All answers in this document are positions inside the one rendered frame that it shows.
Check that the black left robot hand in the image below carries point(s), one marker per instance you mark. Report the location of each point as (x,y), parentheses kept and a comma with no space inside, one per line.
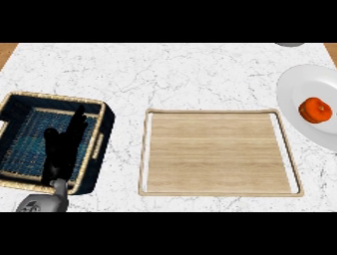
(63,149)

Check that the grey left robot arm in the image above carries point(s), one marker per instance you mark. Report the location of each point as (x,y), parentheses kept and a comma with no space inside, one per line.
(48,201)

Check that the orange squash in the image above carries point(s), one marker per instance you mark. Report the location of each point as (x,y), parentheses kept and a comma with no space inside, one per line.
(315,110)

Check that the white plate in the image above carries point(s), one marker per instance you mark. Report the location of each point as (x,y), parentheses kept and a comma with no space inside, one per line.
(318,89)

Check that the pale wooden tray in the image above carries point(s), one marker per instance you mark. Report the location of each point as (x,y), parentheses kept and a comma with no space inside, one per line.
(219,152)

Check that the dark blue wicker basket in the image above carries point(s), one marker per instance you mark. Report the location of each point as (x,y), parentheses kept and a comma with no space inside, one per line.
(43,141)

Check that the grey round object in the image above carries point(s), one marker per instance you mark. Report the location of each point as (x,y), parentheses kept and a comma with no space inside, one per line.
(290,44)

